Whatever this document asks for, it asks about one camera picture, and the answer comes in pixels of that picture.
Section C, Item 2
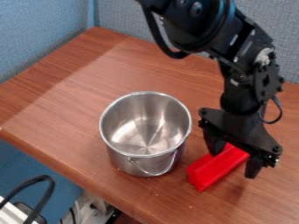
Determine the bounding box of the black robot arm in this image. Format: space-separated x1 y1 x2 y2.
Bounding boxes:
136 0 285 179

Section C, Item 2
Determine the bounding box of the red block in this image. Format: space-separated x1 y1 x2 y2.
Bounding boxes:
186 143 248 192

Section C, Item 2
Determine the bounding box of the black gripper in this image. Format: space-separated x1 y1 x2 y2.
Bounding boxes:
198 108 283 179

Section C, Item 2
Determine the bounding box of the black bag strap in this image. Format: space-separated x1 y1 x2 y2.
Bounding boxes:
0 174 56 224

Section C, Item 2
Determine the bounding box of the metal pot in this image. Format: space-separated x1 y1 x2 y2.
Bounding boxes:
97 91 192 177

